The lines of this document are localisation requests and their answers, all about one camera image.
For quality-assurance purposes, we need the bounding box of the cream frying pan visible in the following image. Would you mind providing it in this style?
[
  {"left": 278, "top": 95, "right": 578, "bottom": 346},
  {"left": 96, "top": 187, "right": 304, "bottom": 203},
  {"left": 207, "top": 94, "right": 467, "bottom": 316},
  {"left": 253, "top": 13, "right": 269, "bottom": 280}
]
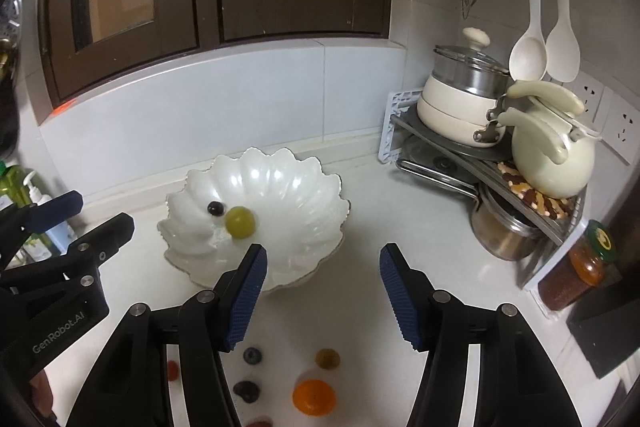
[{"left": 416, "top": 99, "right": 569, "bottom": 164}]

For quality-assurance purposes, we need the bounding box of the glass pot lid cream knob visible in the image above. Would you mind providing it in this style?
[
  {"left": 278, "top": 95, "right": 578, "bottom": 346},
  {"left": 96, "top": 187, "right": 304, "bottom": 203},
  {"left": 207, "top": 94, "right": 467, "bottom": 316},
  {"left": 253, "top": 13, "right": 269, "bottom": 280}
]
[{"left": 434, "top": 27, "right": 507, "bottom": 64}]

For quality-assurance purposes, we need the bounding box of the cream serving spoon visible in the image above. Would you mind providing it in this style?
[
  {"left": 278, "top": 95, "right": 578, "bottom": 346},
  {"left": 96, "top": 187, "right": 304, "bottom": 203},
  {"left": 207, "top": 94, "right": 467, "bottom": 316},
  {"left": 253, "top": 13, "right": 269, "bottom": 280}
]
[{"left": 508, "top": 0, "right": 548, "bottom": 82}]

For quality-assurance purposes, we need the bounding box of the person's left hand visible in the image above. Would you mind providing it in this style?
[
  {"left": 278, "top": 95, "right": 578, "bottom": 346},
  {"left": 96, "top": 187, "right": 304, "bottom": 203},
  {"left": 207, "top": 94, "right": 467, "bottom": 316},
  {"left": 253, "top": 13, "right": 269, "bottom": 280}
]
[{"left": 30, "top": 369, "right": 56, "bottom": 414}]

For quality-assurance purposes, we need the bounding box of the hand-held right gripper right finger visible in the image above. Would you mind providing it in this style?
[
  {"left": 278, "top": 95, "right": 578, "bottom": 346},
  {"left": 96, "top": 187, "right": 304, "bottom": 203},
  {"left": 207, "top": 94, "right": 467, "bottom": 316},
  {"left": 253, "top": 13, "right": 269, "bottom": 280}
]
[{"left": 379, "top": 243, "right": 583, "bottom": 427}]

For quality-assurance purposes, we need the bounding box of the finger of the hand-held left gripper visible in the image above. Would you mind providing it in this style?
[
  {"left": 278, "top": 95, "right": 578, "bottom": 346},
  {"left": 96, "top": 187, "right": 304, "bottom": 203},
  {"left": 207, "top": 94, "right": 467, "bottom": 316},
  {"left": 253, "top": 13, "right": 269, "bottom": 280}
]
[
  {"left": 0, "top": 213, "right": 136, "bottom": 293},
  {"left": 0, "top": 190, "right": 84, "bottom": 269}
]

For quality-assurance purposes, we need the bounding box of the white plastic rack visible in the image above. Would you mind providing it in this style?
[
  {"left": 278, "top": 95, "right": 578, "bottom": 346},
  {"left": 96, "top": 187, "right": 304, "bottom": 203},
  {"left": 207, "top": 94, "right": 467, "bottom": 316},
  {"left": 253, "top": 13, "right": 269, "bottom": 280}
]
[{"left": 378, "top": 89, "right": 426, "bottom": 164}]

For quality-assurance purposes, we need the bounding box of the grey corner shelf rack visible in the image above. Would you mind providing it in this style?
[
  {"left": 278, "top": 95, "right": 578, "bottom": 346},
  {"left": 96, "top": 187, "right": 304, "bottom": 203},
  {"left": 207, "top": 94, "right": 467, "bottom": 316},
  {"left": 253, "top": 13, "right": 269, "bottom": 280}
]
[{"left": 391, "top": 112, "right": 588, "bottom": 323}]

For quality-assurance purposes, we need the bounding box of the white pump bottle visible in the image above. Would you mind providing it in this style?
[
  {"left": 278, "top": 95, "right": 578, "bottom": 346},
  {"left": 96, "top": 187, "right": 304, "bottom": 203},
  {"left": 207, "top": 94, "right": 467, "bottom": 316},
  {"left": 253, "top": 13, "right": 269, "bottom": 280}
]
[{"left": 25, "top": 172, "right": 77, "bottom": 258}]

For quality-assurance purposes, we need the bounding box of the cream round pot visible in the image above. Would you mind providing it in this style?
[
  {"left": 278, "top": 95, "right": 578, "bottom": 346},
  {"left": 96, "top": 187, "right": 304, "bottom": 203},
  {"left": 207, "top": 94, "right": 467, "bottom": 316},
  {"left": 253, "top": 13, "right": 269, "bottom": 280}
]
[{"left": 510, "top": 104, "right": 597, "bottom": 199}]

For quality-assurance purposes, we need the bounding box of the dark purple plum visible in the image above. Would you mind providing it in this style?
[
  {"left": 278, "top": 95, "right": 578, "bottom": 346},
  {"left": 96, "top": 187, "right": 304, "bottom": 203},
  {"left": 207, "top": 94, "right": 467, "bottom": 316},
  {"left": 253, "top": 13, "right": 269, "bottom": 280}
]
[{"left": 233, "top": 380, "right": 261, "bottom": 404}]

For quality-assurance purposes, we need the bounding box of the brown longan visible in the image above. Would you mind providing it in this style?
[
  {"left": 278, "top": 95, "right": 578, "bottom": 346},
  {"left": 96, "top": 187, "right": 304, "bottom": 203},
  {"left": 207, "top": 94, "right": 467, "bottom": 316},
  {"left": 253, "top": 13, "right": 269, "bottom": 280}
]
[{"left": 315, "top": 348, "right": 341, "bottom": 370}]

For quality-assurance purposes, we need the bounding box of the dark metal pan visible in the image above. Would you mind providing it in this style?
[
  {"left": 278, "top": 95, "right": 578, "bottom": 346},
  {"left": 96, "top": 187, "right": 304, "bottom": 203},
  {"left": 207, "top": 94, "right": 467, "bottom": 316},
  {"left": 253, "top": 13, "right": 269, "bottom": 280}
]
[{"left": 0, "top": 32, "right": 21, "bottom": 160}]

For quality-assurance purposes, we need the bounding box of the white wall socket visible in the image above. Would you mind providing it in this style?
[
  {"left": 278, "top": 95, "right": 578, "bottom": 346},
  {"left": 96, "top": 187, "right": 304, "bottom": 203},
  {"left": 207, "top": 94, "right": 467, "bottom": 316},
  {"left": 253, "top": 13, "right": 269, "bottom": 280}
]
[
  {"left": 602, "top": 99, "right": 640, "bottom": 158},
  {"left": 570, "top": 72, "right": 613, "bottom": 128}
]

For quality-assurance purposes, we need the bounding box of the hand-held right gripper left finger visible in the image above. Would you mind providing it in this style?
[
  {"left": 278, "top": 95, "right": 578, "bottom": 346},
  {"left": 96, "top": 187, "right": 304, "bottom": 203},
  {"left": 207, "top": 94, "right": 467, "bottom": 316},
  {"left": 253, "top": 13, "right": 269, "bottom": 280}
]
[{"left": 65, "top": 243, "right": 268, "bottom": 427}]

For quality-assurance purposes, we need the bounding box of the white scalloped bowl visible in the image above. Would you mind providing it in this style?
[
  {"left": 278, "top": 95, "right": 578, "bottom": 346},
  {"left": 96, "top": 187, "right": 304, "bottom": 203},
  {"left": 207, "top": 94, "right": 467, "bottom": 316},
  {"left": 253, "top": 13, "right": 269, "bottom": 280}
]
[{"left": 156, "top": 147, "right": 351, "bottom": 294}]

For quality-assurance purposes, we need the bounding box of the stainless steel pot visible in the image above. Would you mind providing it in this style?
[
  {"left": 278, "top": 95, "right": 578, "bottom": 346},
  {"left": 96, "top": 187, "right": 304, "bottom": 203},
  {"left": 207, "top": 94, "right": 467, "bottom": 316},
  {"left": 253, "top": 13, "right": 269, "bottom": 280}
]
[{"left": 470, "top": 184, "right": 543, "bottom": 262}]

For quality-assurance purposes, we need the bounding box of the glass lid steel rim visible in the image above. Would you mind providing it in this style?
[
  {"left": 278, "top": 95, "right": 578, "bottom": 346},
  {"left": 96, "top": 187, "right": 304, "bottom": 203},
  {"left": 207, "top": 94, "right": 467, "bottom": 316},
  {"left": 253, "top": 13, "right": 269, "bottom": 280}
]
[{"left": 397, "top": 142, "right": 481, "bottom": 200}]

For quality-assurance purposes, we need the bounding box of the sauce jar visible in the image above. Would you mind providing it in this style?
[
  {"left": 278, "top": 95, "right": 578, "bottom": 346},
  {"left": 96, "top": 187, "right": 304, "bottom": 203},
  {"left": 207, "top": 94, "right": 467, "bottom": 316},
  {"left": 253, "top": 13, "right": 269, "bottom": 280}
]
[{"left": 537, "top": 219, "right": 616, "bottom": 312}]

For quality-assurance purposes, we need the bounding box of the black board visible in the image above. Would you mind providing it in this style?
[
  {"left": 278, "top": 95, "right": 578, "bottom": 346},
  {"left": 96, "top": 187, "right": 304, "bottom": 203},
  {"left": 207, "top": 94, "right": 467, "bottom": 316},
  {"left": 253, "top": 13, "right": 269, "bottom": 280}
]
[{"left": 567, "top": 277, "right": 636, "bottom": 380}]

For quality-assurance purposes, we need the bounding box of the patterned trivet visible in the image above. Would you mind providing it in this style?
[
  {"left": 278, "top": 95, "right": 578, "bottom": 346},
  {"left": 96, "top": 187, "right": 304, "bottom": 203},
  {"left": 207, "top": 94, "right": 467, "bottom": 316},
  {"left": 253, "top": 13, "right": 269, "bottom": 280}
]
[{"left": 497, "top": 161, "right": 573, "bottom": 220}]

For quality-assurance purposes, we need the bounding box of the small orange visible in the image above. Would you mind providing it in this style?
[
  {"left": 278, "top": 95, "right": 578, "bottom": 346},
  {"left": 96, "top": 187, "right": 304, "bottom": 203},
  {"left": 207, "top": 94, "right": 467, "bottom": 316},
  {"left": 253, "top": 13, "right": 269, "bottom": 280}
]
[{"left": 292, "top": 379, "right": 336, "bottom": 417}]

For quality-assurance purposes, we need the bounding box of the cream rice paddle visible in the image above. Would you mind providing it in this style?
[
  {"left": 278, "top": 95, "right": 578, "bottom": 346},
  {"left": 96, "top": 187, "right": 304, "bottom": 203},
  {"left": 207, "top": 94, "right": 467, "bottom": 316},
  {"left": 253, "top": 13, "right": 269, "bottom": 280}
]
[{"left": 545, "top": 0, "right": 582, "bottom": 84}]

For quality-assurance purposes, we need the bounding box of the large green grape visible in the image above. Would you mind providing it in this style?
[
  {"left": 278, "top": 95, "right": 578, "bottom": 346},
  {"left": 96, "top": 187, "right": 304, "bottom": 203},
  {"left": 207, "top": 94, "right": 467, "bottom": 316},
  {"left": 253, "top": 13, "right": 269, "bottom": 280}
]
[{"left": 224, "top": 206, "right": 258, "bottom": 240}]

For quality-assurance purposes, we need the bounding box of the steel steamer insert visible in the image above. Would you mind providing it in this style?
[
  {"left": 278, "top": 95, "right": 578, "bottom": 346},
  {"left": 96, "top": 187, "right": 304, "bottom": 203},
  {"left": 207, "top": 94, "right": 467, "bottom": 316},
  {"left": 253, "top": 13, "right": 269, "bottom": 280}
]
[{"left": 432, "top": 52, "right": 512, "bottom": 100}]

